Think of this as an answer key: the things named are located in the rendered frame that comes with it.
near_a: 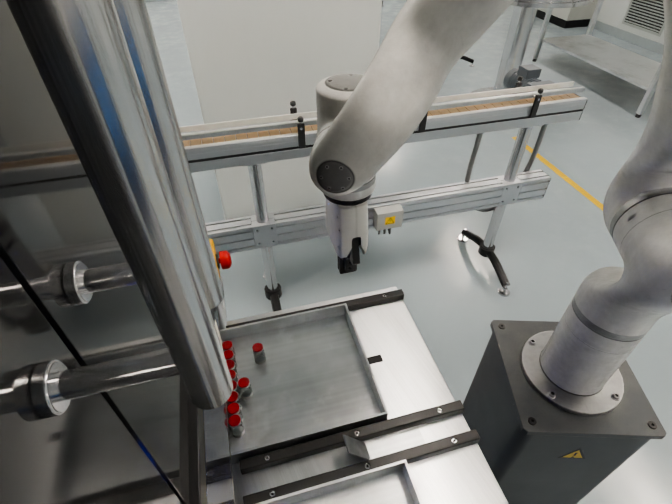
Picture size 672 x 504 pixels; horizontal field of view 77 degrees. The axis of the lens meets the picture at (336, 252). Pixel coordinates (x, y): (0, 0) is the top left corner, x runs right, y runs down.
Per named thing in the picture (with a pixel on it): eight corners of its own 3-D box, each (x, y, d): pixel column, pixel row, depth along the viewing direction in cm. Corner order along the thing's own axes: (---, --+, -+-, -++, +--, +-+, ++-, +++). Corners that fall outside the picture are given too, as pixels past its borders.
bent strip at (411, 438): (347, 467, 70) (348, 453, 66) (342, 450, 72) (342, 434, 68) (425, 444, 72) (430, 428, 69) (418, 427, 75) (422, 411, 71)
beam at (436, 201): (206, 257, 173) (200, 235, 165) (206, 245, 179) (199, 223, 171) (543, 198, 204) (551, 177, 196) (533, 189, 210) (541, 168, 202)
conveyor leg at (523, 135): (481, 261, 223) (525, 125, 172) (473, 250, 230) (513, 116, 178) (496, 258, 225) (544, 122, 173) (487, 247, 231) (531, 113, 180)
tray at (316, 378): (191, 476, 69) (186, 467, 66) (188, 347, 87) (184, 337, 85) (386, 422, 75) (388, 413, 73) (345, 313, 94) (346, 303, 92)
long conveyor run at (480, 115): (86, 190, 137) (65, 146, 126) (93, 166, 148) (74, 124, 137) (582, 121, 174) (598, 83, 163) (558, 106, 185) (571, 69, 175)
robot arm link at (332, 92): (372, 192, 58) (378, 159, 65) (378, 98, 49) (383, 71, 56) (313, 188, 59) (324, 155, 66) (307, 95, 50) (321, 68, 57)
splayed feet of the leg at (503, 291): (499, 298, 214) (507, 279, 204) (454, 237, 249) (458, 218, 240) (513, 295, 215) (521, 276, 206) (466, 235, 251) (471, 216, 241)
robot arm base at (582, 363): (597, 334, 92) (637, 275, 80) (640, 417, 78) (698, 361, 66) (509, 331, 93) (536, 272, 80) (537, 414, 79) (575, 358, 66)
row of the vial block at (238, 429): (232, 440, 73) (228, 427, 70) (225, 354, 86) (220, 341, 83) (245, 436, 73) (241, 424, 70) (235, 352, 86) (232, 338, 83)
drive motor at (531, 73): (533, 114, 182) (543, 82, 173) (498, 90, 203) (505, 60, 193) (557, 111, 185) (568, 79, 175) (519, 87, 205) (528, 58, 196)
